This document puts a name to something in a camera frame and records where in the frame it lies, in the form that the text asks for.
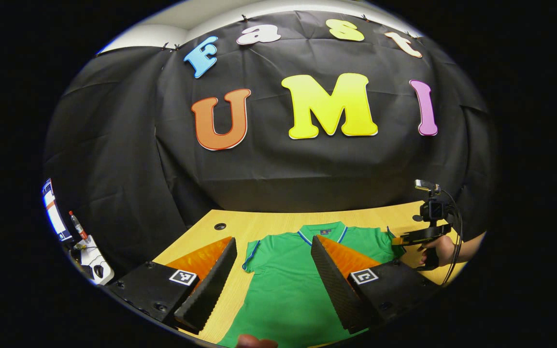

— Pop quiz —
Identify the green T-shirt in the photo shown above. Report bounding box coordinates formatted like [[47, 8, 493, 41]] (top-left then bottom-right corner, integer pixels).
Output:
[[218, 221, 407, 348]]

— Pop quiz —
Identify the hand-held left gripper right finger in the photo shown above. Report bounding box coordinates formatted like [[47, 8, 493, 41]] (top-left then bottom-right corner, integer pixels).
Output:
[[311, 235, 441, 334]]

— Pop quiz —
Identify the white device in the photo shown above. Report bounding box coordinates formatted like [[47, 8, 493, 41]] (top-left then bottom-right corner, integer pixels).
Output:
[[71, 235, 114, 286]]

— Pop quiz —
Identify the blue and white box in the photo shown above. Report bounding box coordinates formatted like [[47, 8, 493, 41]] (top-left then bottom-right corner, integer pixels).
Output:
[[42, 179, 72, 242]]

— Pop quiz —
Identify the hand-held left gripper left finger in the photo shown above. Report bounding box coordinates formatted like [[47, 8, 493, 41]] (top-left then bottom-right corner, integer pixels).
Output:
[[104, 237, 238, 332]]

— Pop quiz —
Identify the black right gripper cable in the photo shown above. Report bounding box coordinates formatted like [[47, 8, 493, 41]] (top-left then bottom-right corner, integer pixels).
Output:
[[440, 189, 464, 286]]

